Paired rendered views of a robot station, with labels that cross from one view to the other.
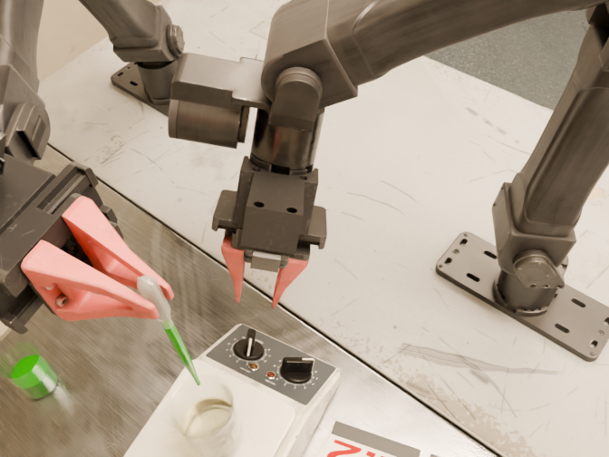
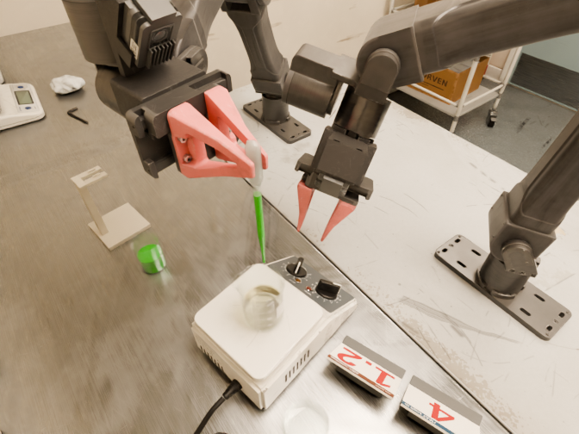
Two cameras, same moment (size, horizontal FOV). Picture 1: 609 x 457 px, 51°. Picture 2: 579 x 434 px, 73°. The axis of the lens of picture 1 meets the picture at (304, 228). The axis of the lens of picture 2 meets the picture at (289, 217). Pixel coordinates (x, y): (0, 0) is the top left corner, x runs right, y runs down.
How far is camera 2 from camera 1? 0.14 m
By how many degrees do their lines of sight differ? 9
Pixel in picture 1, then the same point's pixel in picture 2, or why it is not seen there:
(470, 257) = (461, 251)
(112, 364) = (202, 264)
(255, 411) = (294, 305)
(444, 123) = (452, 169)
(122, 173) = not seen: hidden behind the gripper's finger
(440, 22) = (501, 26)
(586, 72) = not seen: outside the picture
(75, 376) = (177, 266)
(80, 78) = not seen: hidden behind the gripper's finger
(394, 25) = (465, 25)
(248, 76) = (345, 65)
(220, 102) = (322, 77)
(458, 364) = (442, 319)
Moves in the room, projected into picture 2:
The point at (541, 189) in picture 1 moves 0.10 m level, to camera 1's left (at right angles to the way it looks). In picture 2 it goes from (539, 189) to (451, 181)
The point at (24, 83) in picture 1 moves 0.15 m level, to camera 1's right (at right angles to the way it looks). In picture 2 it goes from (197, 37) to (329, 45)
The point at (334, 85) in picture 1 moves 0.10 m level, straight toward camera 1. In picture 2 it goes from (408, 69) to (405, 120)
